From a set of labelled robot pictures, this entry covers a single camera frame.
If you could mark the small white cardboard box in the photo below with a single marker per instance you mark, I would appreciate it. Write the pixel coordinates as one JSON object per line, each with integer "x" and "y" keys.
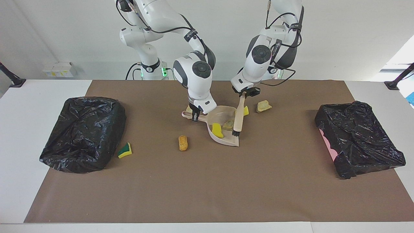
{"x": 48, "y": 72}

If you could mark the blue plastic item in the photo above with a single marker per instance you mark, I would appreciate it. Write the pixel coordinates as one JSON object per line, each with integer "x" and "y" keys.
{"x": 411, "y": 98}

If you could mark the brown paper table mat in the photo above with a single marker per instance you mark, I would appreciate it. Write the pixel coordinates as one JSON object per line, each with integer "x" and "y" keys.
{"x": 226, "y": 187}

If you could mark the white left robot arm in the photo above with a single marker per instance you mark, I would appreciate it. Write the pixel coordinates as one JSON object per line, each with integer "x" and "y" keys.
{"x": 255, "y": 69}

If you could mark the pink bin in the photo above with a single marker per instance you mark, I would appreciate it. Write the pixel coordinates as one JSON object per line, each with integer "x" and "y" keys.
{"x": 330, "y": 147}

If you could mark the orange crust bread piece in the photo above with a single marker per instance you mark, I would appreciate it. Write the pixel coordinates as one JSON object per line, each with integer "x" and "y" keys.
{"x": 263, "y": 106}

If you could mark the black camera stand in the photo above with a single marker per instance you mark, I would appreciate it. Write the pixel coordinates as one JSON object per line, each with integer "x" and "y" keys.
{"x": 17, "y": 82}
{"x": 393, "y": 84}

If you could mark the beige hand brush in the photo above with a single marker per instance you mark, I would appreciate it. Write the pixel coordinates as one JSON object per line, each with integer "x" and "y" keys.
{"x": 239, "y": 116}

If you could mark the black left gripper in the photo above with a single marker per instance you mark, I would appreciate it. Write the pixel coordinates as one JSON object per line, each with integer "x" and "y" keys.
{"x": 249, "y": 89}

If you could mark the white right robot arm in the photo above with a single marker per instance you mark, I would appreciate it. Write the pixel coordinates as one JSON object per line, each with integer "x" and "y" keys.
{"x": 194, "y": 84}

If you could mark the green and yellow sponge piece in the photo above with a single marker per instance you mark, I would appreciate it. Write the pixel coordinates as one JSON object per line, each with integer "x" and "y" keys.
{"x": 125, "y": 150}

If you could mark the black plastic trash bag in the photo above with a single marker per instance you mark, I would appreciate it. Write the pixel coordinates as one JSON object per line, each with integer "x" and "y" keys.
{"x": 355, "y": 136}
{"x": 81, "y": 136}

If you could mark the beige plastic dustpan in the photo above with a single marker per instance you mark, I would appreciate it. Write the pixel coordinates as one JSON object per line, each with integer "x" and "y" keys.
{"x": 226, "y": 139}

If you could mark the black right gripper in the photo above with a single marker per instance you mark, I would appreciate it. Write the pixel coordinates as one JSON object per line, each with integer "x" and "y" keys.
{"x": 193, "y": 108}

